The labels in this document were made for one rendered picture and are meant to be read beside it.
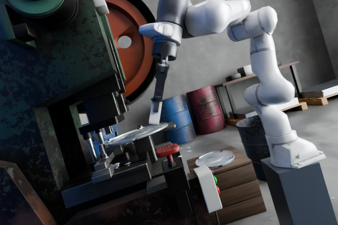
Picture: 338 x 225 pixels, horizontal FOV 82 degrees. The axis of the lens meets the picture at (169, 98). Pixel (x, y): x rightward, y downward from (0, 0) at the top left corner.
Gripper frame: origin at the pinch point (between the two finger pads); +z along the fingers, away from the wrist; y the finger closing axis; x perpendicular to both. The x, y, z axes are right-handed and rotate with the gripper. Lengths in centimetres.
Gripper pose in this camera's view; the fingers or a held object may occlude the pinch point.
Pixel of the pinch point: (155, 112)
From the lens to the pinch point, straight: 57.5
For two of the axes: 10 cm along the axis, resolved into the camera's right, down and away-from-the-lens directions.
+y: -0.8, 0.2, 10.0
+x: -9.9, -1.5, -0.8
